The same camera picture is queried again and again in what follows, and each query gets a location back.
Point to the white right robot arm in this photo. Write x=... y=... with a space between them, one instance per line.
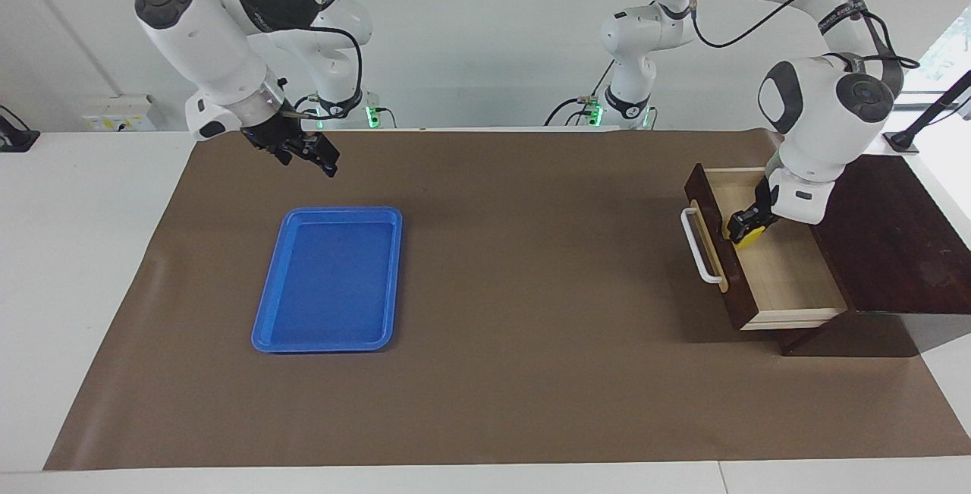
x=212 y=39

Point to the brown table mat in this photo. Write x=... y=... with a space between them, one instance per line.
x=531 y=372

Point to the black clamp mount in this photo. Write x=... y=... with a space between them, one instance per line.
x=15 y=137

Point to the white wall socket box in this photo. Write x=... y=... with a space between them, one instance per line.
x=117 y=114

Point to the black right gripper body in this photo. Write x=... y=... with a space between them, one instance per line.
x=273 y=133

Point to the black camera stand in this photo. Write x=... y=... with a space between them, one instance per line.
x=933 y=107

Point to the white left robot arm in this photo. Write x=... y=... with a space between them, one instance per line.
x=819 y=107

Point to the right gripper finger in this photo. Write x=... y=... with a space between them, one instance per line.
x=322 y=154
x=278 y=154

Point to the dark wooden drawer cabinet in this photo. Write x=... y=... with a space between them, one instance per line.
x=895 y=251

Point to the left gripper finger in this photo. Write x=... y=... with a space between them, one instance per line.
x=737 y=224
x=757 y=221

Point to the blue plastic tray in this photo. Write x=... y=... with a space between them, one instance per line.
x=330 y=281

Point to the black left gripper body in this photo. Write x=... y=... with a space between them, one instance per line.
x=765 y=206

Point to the yellow cube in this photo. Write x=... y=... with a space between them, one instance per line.
x=751 y=239

